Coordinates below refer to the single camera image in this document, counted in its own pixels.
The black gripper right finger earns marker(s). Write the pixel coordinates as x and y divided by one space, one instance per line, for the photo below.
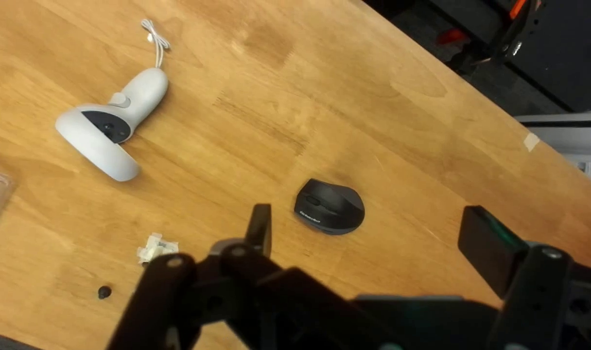
535 285

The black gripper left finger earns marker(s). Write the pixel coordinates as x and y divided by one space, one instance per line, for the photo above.
199 299

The black computer mouse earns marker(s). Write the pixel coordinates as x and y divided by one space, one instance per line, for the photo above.
329 207

